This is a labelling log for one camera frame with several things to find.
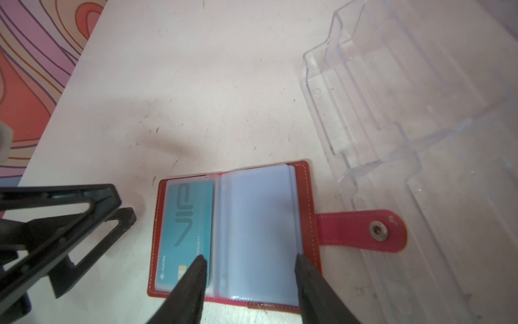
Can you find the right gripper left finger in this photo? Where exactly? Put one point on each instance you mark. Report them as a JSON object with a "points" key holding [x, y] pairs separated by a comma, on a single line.
{"points": [[185, 302]]}

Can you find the teal VIP card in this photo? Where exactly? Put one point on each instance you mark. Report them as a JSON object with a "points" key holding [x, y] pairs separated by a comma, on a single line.
{"points": [[185, 230]]}

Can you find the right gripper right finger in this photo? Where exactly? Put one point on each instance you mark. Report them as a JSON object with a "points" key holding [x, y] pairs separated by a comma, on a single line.
{"points": [[318, 302]]}

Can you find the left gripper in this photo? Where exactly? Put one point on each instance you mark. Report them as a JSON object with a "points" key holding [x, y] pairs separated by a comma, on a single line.
{"points": [[63, 217]]}

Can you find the red leather card holder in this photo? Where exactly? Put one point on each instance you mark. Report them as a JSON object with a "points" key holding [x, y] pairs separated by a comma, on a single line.
{"points": [[263, 218]]}

